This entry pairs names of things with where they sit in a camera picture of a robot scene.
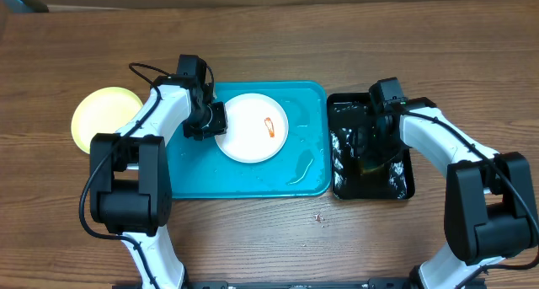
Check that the small crumb debris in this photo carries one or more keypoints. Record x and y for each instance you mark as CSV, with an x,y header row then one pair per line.
x,y
320,219

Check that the teal plastic tray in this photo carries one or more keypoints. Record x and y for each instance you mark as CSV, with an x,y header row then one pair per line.
x,y
200,170

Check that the green yellow sponge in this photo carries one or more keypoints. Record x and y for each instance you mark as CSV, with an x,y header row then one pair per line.
x,y
371,166

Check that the yellow plate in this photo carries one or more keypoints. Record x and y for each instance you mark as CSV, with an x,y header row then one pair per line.
x,y
103,111

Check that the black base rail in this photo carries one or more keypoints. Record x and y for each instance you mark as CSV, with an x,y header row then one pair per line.
x,y
373,283

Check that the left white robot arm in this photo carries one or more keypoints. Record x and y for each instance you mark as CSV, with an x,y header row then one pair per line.
x,y
128,194

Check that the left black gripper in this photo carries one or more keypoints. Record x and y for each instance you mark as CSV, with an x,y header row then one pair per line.
x,y
221,126

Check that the white plate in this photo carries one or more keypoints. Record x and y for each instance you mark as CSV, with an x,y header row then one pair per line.
x,y
257,128

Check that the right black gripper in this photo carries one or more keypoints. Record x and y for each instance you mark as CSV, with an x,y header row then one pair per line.
x,y
365,150

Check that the black rectangular water tray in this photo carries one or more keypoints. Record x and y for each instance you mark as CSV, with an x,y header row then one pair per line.
x,y
395,182

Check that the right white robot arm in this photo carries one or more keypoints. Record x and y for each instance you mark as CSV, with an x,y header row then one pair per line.
x,y
490,207

